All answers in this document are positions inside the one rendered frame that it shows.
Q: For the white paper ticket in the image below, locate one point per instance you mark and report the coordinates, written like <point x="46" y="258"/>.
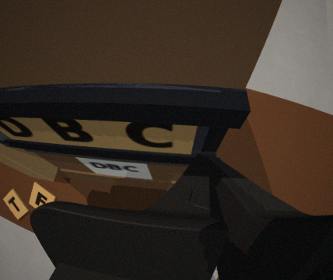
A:
<point x="118" y="169"/>

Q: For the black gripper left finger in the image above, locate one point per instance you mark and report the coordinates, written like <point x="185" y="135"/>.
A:
<point x="175" y="238"/>

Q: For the brown angled board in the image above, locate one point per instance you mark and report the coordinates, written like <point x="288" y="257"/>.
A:
<point x="159" y="61"/>

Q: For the tan tile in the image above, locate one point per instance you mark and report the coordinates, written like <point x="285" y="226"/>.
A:
<point x="40" y="196"/>
<point x="173" y="138"/>
<point x="77" y="132"/>
<point x="16" y="205"/>
<point x="22" y="129"/>

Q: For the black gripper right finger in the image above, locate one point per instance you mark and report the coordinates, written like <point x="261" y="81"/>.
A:
<point x="268" y="239"/>

